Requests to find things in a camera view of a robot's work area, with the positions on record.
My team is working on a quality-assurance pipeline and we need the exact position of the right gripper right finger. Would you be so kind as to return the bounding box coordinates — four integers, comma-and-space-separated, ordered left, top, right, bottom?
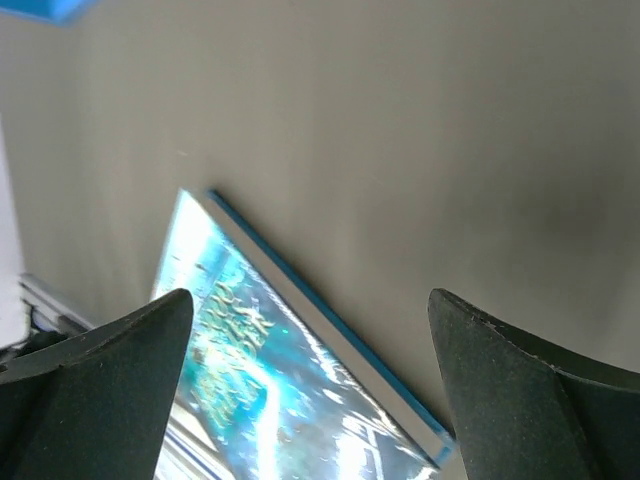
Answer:
428, 289, 639, 479

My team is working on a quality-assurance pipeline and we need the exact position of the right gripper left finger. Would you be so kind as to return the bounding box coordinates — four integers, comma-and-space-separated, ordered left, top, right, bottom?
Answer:
1, 289, 193, 479

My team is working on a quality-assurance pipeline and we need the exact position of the teal blue cover book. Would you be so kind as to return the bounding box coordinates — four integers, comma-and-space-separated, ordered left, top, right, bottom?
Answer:
153, 190, 456, 479

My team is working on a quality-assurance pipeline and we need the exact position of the blue pink yellow shelf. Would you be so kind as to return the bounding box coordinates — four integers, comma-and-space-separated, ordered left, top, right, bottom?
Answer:
0, 0, 97, 26

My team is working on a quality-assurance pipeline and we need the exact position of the aluminium mounting rail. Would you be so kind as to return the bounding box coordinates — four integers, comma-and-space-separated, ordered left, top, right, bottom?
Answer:
19, 273, 98, 336

